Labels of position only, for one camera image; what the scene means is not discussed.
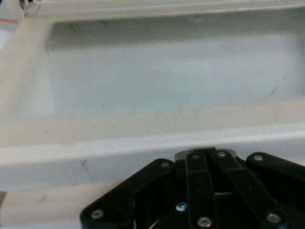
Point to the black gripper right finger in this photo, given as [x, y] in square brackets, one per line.
[252, 188]

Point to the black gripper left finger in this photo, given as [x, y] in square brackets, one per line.
[133, 195]

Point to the white drawer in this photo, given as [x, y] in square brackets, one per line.
[143, 83]

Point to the red tape strip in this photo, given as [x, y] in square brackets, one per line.
[8, 21]

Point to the white cabinet frame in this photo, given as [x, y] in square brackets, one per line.
[143, 6]

